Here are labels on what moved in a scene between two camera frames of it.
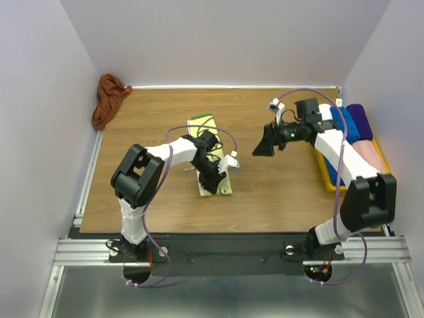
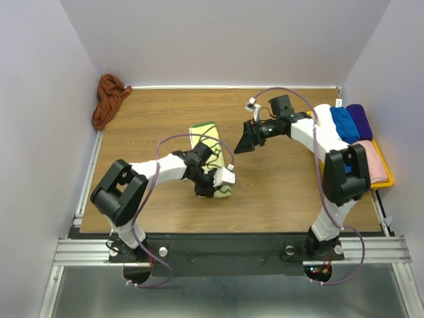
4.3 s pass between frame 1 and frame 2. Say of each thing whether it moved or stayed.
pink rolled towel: stayed
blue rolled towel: stayed
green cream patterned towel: moved
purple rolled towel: stayed
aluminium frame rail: stayed
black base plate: stayed
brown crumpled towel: stayed
